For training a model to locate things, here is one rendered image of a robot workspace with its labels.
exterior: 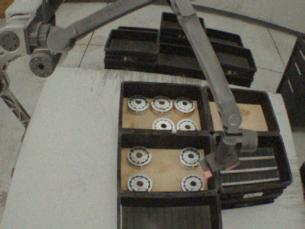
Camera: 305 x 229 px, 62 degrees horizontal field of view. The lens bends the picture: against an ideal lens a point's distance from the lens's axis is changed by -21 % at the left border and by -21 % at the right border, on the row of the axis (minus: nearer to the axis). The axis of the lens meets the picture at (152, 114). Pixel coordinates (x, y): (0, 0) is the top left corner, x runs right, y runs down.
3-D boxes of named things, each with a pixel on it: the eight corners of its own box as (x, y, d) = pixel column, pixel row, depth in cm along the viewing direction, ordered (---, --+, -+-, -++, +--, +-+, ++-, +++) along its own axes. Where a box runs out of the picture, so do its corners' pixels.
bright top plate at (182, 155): (181, 168, 130) (181, 167, 129) (177, 148, 136) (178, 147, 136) (203, 165, 131) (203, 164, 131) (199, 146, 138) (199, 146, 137)
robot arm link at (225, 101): (168, 5, 92) (170, -2, 81) (184, 1, 91) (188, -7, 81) (222, 127, 97) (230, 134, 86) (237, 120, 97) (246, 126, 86)
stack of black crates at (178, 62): (152, 96, 256) (156, 64, 230) (154, 72, 275) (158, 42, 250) (201, 102, 257) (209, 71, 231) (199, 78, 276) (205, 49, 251)
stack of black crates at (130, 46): (103, 91, 254) (103, 49, 221) (109, 68, 274) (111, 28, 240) (152, 97, 255) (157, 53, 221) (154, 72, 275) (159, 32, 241)
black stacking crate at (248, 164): (212, 203, 123) (219, 191, 115) (205, 149, 143) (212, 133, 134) (282, 194, 127) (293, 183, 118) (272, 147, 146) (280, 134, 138)
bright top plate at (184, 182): (180, 194, 121) (180, 193, 120) (181, 174, 128) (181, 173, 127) (204, 195, 121) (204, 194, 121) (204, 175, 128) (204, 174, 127)
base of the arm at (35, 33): (35, 41, 94) (33, 13, 85) (54, 41, 94) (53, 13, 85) (26, 56, 89) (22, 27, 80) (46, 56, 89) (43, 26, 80)
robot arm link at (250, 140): (222, 110, 96) (229, 114, 87) (253, 113, 96) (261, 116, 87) (218, 148, 97) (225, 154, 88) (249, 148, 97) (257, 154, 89)
